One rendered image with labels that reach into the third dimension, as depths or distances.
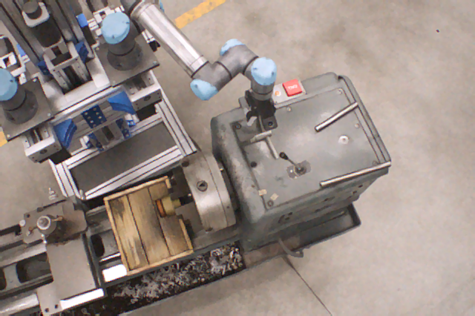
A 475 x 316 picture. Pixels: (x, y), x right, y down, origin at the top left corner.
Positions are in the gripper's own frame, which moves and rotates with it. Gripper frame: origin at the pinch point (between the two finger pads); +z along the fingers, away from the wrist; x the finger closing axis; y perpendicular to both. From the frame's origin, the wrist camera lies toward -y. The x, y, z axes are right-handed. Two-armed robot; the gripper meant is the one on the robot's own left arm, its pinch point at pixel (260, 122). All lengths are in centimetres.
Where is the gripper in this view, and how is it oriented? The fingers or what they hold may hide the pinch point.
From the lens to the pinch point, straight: 164.4
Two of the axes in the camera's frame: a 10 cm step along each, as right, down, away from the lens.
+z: -0.2, 3.3, 9.4
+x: -9.3, 3.3, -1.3
